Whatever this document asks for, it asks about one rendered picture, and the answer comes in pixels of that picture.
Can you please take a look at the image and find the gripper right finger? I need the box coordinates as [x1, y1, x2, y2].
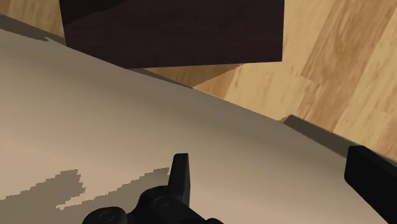
[344, 145, 397, 224]

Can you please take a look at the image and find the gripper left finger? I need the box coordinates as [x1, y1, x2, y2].
[81, 153, 224, 224]

